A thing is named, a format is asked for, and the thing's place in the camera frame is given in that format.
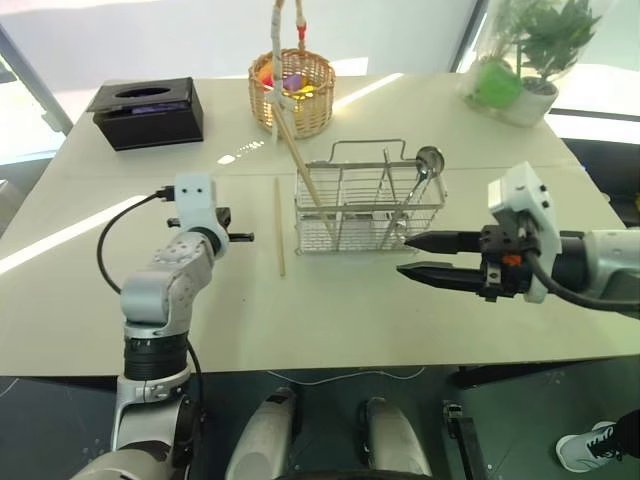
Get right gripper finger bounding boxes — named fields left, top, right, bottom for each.
left=395, top=260, right=486, bottom=294
left=403, top=229, right=484, bottom=255

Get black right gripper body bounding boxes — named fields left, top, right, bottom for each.
left=477, top=223, right=540, bottom=302

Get metal spoon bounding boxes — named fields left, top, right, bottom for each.
left=398, top=145, right=447, bottom=239

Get wooden chopstick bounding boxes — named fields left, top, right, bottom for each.
left=272, top=102, right=337, bottom=251
left=273, top=177, right=287, bottom=278

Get black tissue box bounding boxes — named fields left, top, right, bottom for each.
left=85, top=76, right=206, bottom=153

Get yellow toy block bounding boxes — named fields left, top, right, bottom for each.
left=283, top=82, right=317, bottom=101

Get orange toy block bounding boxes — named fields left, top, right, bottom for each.
left=255, top=59, right=277, bottom=87

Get black metal stand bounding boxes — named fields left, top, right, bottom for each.
left=441, top=399, right=490, bottom=480

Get plastic-wrapped plant with green pot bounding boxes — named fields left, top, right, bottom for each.
left=458, top=0, right=525, bottom=112

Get grey rounded right robot leg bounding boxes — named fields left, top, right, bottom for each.
left=355, top=396, right=434, bottom=480

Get grey rounded robot leg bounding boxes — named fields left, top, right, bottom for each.
left=355, top=396, right=434, bottom=480
left=223, top=386, right=303, bottom=480

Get white sneaker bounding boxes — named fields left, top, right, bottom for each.
left=555, top=420, right=627, bottom=474

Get grey rounded left robot leg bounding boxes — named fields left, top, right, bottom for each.
left=223, top=386, right=303, bottom=480

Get black trouser leg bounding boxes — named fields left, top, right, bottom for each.
left=613, top=408, right=640, bottom=462

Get green plant in white pot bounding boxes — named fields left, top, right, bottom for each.
left=512, top=0, right=604, bottom=127

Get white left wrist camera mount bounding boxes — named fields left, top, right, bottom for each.
left=174, top=172, right=232, bottom=252

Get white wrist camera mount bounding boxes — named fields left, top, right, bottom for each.
left=174, top=172, right=232, bottom=252
left=487, top=160, right=564, bottom=305

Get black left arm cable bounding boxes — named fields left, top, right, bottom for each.
left=96, top=185, right=177, bottom=296

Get metal wire basket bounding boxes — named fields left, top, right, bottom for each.
left=293, top=139, right=450, bottom=256

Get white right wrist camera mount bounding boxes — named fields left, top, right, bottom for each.
left=487, top=160, right=564, bottom=305

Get woven wicker basket with handle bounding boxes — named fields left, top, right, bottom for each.
left=247, top=0, right=337, bottom=147

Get thin white cord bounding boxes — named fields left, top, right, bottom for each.
left=266, top=367, right=427, bottom=387

